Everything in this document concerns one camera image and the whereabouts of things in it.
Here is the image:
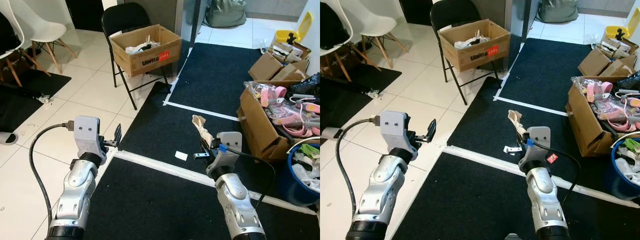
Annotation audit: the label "beige paper trash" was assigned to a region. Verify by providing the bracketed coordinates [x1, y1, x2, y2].
[507, 110, 530, 143]
[192, 114, 216, 147]

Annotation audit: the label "white plastic bag trash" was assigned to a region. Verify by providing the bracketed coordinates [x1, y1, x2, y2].
[125, 42, 152, 55]
[454, 37, 482, 50]

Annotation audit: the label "white crumpled plastic trash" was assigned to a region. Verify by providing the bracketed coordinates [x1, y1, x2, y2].
[614, 147, 640, 183]
[292, 152, 321, 191]

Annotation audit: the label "yellow rubbish bin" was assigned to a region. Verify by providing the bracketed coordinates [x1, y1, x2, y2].
[605, 7, 640, 41]
[275, 12, 314, 46]

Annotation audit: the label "white floor tape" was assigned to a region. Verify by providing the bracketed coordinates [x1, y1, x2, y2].
[163, 42, 241, 122]
[493, 39, 571, 117]

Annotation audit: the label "black carpet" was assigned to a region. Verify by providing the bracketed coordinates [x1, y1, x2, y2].
[82, 156, 321, 240]
[497, 37, 596, 117]
[392, 151, 640, 240]
[167, 42, 273, 121]
[446, 76, 608, 193]
[119, 81, 288, 198]

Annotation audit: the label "cardboard box of slippers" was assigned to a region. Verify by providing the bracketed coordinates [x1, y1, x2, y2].
[566, 76, 628, 157]
[238, 80, 303, 162]

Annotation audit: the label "pink slippers in plastic bag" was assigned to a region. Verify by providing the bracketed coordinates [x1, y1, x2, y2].
[270, 100, 321, 138]
[597, 95, 640, 133]
[572, 76, 615, 103]
[245, 81, 288, 108]

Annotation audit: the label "brown cardboard box red label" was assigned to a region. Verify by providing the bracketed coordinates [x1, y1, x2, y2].
[438, 19, 511, 73]
[109, 24, 183, 78]

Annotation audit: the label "small black floor mat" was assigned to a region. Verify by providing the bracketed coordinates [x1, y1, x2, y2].
[0, 67, 72, 133]
[320, 62, 402, 131]

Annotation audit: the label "open cardboard box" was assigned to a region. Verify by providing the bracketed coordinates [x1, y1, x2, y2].
[578, 37, 640, 78]
[248, 42, 312, 83]

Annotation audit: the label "blue plastic bucket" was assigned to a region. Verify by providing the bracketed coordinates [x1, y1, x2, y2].
[277, 139, 321, 208]
[603, 134, 640, 202]

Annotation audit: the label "black plastic bag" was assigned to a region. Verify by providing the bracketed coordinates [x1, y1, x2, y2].
[290, 72, 321, 98]
[617, 70, 640, 92]

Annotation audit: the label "white chair wooden legs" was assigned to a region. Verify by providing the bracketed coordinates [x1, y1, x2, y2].
[337, 0, 408, 69]
[320, 0, 369, 94]
[0, 0, 37, 88]
[10, 0, 78, 75]

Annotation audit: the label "black folding chair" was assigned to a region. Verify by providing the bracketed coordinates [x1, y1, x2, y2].
[430, 0, 503, 106]
[101, 2, 173, 111]

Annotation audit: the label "grey green sack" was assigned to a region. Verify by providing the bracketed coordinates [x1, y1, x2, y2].
[205, 0, 247, 28]
[537, 0, 580, 24]

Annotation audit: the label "black cloth bundle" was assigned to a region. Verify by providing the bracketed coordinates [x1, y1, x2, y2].
[320, 2, 349, 51]
[0, 12, 21, 53]

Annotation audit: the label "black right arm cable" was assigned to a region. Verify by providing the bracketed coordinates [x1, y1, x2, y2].
[526, 139, 582, 206]
[218, 145, 277, 211]

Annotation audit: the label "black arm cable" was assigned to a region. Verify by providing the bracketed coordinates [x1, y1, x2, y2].
[29, 123, 76, 233]
[218, 145, 277, 211]
[526, 139, 582, 206]
[336, 118, 381, 221]

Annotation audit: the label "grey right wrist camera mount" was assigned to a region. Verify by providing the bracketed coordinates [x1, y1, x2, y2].
[207, 131, 243, 173]
[518, 126, 551, 171]

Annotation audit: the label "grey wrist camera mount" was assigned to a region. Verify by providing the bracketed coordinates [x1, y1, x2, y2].
[207, 131, 243, 173]
[379, 111, 418, 162]
[73, 116, 107, 166]
[518, 126, 551, 171]

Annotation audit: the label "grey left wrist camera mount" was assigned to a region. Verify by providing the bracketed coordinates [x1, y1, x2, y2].
[379, 111, 418, 162]
[73, 116, 107, 166]

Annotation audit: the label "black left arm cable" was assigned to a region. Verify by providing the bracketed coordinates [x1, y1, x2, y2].
[336, 118, 381, 221]
[29, 123, 76, 233]

